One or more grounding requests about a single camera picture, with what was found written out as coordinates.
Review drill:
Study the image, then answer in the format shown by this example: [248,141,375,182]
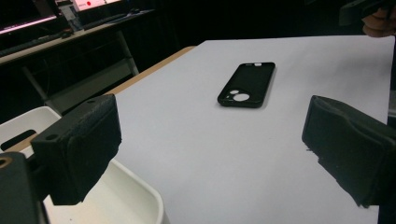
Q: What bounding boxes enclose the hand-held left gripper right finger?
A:
[301,95,396,208]

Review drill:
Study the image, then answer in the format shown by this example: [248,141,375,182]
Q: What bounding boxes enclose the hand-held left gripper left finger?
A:
[30,93,122,206]

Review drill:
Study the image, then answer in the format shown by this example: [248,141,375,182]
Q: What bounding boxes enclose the white plastic bin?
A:
[0,105,166,224]

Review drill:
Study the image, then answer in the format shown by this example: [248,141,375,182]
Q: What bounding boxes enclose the black phone case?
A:
[217,62,276,109]

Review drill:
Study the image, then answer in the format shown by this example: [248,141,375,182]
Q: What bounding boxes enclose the grey metal stand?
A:
[0,8,157,117]

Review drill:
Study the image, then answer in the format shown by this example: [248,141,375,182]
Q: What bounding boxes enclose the black keyboard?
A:
[0,31,73,59]
[81,8,142,31]

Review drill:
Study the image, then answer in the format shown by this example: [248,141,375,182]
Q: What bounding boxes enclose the white board table cover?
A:
[113,35,396,224]

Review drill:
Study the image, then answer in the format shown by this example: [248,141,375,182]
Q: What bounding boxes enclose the lit computer monitor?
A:
[73,0,123,12]

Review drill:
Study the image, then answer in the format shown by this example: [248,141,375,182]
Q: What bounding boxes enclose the dark computer monitor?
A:
[0,0,59,35]

